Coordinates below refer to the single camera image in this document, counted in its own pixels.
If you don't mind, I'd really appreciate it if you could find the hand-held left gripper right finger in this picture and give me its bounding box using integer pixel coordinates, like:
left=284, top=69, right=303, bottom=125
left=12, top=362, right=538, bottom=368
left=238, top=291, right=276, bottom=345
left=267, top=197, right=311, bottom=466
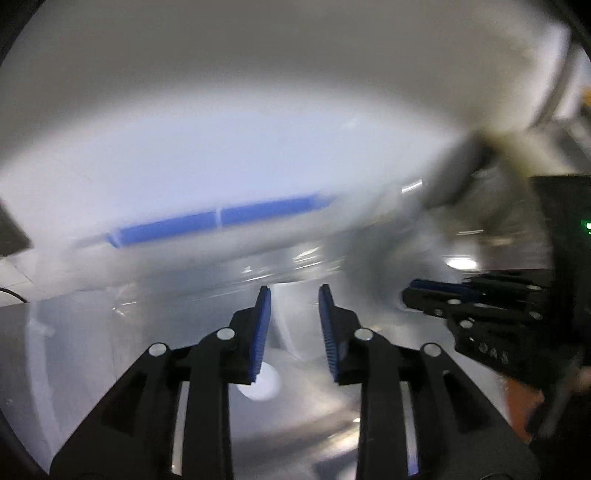
left=318, top=284, right=541, bottom=480

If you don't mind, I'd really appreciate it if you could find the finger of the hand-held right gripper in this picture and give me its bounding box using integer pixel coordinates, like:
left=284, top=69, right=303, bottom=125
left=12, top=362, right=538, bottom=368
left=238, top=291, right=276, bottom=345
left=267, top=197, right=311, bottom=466
left=410, top=272, right=557, bottom=303
left=401, top=287, right=546, bottom=325

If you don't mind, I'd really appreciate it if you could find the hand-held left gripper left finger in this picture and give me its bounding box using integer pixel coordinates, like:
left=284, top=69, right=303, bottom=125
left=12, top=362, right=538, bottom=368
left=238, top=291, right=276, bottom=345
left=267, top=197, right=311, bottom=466
left=50, top=285, right=272, bottom=480

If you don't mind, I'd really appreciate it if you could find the white round cap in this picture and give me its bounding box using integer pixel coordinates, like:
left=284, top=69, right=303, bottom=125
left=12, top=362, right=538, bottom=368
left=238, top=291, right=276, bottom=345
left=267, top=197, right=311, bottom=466
left=236, top=362, right=281, bottom=400

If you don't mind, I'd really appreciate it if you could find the blue plastic bar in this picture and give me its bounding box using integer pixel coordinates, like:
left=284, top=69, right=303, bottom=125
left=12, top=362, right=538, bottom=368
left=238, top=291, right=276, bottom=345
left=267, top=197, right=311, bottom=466
left=105, top=193, right=337, bottom=249

